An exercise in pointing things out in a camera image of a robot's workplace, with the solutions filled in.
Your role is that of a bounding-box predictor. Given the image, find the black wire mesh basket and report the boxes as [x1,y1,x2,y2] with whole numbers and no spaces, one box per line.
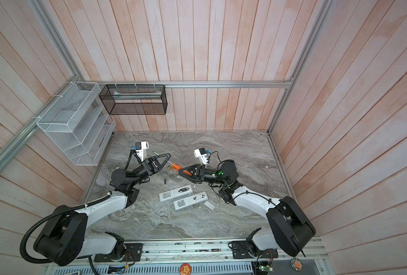
[99,84,168,115]

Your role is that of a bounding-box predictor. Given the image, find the round badge right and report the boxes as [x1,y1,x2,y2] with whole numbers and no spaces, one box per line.
[290,257,303,272]

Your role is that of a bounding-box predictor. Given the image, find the white remote control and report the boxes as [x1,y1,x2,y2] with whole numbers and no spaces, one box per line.
[174,191,208,211]
[159,184,193,202]

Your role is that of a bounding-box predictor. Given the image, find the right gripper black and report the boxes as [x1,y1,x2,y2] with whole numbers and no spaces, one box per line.
[181,166,228,186]

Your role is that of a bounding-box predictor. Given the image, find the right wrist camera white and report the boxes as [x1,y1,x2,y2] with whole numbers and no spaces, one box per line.
[194,147,210,166]

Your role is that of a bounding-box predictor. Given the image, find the orange handled screwdriver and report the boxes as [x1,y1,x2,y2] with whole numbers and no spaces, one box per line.
[154,152,182,172]

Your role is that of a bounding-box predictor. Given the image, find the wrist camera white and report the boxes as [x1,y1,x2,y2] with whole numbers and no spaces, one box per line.
[131,142,149,162]
[194,147,210,166]

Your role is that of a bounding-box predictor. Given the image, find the white battery cover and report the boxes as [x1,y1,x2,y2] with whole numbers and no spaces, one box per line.
[204,201,216,211]

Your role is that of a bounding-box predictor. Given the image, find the aluminium front rail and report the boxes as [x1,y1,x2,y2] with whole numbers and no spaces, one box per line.
[43,236,328,267]

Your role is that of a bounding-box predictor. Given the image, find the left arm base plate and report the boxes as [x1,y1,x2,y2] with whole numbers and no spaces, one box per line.
[94,243,143,262]

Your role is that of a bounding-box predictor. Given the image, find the white wire mesh shelf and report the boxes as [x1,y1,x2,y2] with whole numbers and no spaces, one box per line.
[37,82,116,166]

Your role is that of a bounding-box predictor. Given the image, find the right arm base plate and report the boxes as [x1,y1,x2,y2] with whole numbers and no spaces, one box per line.
[228,241,279,260]

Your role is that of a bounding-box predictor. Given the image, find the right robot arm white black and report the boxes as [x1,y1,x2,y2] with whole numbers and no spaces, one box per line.
[178,159,316,259]

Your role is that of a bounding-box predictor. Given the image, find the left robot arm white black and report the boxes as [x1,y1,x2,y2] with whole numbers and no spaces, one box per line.
[20,153,171,267]

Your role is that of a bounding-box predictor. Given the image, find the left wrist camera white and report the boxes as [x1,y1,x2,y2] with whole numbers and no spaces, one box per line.
[131,142,149,162]

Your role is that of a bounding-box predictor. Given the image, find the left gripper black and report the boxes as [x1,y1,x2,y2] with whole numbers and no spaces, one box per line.
[128,153,171,187]

